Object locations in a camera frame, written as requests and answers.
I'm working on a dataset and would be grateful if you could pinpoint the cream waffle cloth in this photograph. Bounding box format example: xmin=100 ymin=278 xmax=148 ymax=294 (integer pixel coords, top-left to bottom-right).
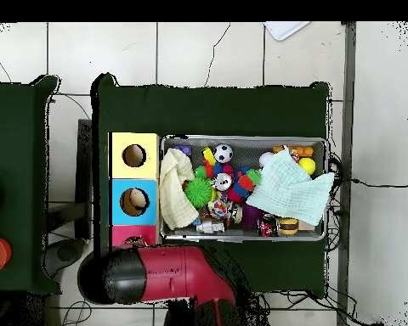
xmin=158 ymin=147 xmax=200 ymax=231

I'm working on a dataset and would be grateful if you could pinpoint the wooden box with three holes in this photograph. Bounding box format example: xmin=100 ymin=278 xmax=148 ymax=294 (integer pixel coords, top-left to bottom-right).
xmin=107 ymin=132 xmax=162 ymax=247

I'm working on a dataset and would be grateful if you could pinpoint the green spiky ball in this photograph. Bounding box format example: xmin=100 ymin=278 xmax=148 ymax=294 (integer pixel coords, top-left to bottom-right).
xmin=184 ymin=177 xmax=214 ymax=210

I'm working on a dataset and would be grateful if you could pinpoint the black and white soccer ball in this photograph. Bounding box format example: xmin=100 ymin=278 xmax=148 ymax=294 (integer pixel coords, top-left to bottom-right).
xmin=212 ymin=143 xmax=235 ymax=164

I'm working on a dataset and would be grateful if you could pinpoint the multicolour spiky caterpillar toy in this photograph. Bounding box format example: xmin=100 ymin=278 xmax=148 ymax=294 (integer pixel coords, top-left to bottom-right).
xmin=232 ymin=166 xmax=263 ymax=201

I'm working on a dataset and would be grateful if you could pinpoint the dark green table cloth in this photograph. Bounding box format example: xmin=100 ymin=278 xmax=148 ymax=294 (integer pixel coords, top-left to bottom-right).
xmin=91 ymin=72 xmax=331 ymax=300
xmin=0 ymin=75 xmax=62 ymax=295

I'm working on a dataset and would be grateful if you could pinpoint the crushed red can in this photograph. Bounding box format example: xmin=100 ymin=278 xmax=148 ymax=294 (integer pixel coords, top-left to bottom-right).
xmin=258 ymin=213 xmax=280 ymax=238

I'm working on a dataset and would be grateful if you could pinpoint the mint green waffle cloth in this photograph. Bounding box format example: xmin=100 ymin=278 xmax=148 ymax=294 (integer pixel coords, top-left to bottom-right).
xmin=246 ymin=149 xmax=337 ymax=227

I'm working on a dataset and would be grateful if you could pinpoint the toy hamburger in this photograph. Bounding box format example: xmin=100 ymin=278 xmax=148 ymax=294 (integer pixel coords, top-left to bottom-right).
xmin=278 ymin=217 xmax=299 ymax=236

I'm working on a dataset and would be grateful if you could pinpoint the yellow ball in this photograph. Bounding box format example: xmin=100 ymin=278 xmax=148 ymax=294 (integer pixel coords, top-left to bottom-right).
xmin=297 ymin=157 xmax=317 ymax=177

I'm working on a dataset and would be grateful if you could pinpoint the white tray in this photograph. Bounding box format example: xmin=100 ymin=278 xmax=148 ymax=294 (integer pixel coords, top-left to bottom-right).
xmin=263 ymin=21 xmax=310 ymax=42

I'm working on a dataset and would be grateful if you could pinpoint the wire mesh bin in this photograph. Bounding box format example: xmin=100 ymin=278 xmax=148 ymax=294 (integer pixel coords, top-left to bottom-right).
xmin=159 ymin=134 xmax=330 ymax=243

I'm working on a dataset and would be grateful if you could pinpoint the black floor cable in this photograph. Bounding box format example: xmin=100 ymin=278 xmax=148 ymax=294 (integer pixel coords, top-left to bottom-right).
xmin=329 ymin=177 xmax=408 ymax=189

